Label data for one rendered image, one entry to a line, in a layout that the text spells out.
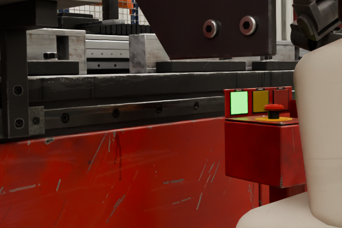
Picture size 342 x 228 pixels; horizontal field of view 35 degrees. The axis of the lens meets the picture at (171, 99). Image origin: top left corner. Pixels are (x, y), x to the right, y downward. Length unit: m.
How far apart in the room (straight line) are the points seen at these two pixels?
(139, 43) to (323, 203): 1.06
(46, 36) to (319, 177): 0.90
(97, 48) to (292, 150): 0.70
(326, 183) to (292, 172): 0.76
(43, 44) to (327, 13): 0.55
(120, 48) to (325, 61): 1.33
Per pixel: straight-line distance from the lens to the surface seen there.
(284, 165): 1.02
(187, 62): 1.31
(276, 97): 1.21
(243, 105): 1.14
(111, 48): 1.55
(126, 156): 1.10
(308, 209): 0.29
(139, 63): 1.30
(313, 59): 0.27
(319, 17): 1.05
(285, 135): 1.01
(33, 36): 1.10
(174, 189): 1.21
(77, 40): 1.16
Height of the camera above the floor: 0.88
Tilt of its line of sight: 3 degrees down
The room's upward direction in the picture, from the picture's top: 1 degrees counter-clockwise
